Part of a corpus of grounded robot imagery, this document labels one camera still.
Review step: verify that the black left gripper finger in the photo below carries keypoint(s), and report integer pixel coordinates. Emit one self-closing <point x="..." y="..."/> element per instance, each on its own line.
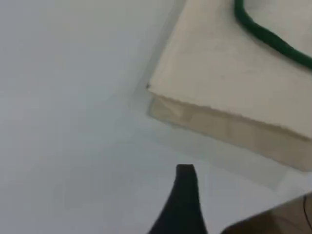
<point x="182" y="209"/>

